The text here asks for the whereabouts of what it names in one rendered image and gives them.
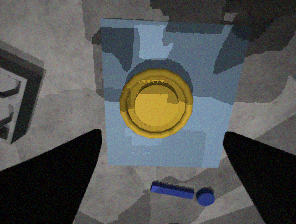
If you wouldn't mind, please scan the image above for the dark grey dish rack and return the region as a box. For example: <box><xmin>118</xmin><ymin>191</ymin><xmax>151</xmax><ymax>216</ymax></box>
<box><xmin>0</xmin><ymin>56</ymin><xmax>43</xmax><ymax>145</ymax></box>

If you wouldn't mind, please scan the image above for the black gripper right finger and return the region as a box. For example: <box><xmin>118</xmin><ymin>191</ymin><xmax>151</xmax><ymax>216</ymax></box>
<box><xmin>223</xmin><ymin>132</ymin><xmax>296</xmax><ymax>224</ymax></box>

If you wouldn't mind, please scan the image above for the light blue rectangular mat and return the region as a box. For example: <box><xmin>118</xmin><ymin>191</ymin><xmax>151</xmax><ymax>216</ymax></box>
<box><xmin>100</xmin><ymin>18</ymin><xmax>252</xmax><ymax>168</ymax></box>

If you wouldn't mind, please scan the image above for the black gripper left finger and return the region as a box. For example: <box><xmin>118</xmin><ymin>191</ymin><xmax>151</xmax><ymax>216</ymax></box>
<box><xmin>0</xmin><ymin>129</ymin><xmax>102</xmax><ymax>224</ymax></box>

